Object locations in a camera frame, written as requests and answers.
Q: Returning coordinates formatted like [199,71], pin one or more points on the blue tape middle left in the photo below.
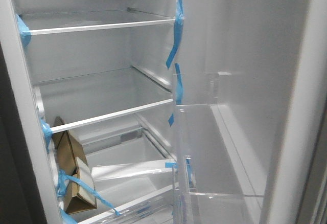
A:
[47,132]

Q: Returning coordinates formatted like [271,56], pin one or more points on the blue tape lower left strip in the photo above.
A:
[62,188]

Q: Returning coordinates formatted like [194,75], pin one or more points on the blue tape middle right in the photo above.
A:
[177,91]

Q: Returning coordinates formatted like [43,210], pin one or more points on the blue tape strip upper right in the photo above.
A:
[178,29]

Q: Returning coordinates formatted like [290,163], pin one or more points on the brown cardboard box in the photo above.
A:
[71,158]

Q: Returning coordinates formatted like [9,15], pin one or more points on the upper glass fridge shelf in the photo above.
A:
[53,23]

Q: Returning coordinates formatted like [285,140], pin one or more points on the blue tape strip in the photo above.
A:
[178,29]
[62,188]

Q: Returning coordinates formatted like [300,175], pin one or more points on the clear crisper drawer cover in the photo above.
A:
[109,172]

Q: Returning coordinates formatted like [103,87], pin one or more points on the middle glass fridge shelf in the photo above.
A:
[83,100]

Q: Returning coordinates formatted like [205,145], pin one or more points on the blue tape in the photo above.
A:
[24,31]
[47,132]
[177,91]

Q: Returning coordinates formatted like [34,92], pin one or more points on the glass fridge shelf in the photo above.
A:
[83,100]
[53,23]

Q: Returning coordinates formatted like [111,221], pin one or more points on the blue tape upper left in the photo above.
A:
[24,31]

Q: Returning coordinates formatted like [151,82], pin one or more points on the clear door bin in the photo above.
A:
[213,184]
[205,88]

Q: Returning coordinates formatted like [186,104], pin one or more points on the dark grey fridge door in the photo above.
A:
[275,111]
[20,199]

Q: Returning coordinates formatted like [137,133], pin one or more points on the clear lower door bin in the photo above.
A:
[213,184]

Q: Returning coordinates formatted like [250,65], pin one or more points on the clear upper door bin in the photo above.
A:
[205,88]

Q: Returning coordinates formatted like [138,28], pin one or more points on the white fridge body interior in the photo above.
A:
[138,137]

